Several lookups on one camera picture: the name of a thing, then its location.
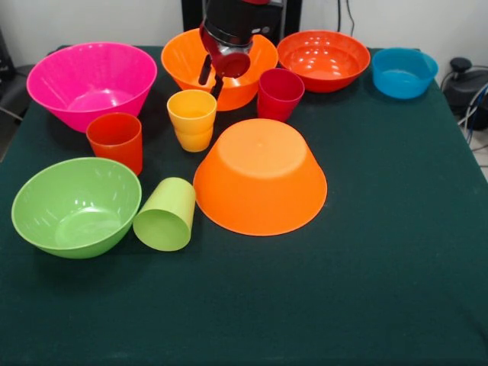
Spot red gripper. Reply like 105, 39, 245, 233
197, 22, 255, 101

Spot orange plastic bowl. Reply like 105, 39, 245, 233
160, 28, 280, 112
192, 117, 329, 237

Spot green plastic cup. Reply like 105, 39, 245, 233
132, 176, 197, 252

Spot yellow plastic cup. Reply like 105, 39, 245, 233
166, 88, 218, 153

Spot black cabinet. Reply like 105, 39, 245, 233
181, 0, 303, 39

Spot magenta plastic cup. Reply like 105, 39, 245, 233
257, 68, 306, 124

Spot red-orange plastic bowl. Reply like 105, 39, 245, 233
276, 30, 371, 94

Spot red plastic cup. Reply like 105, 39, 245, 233
85, 111, 144, 176

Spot pink plastic bowl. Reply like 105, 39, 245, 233
25, 41, 159, 133

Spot green plastic bowl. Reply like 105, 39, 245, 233
11, 156, 143, 260

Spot blue plastic bowl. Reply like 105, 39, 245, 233
371, 47, 439, 101

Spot black equipment box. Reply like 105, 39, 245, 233
0, 26, 17, 81

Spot dark green table cloth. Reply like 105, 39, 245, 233
0, 44, 488, 366

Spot black hanging cable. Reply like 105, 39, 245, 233
337, 0, 356, 37

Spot tangled floor cables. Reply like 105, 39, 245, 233
456, 82, 488, 169

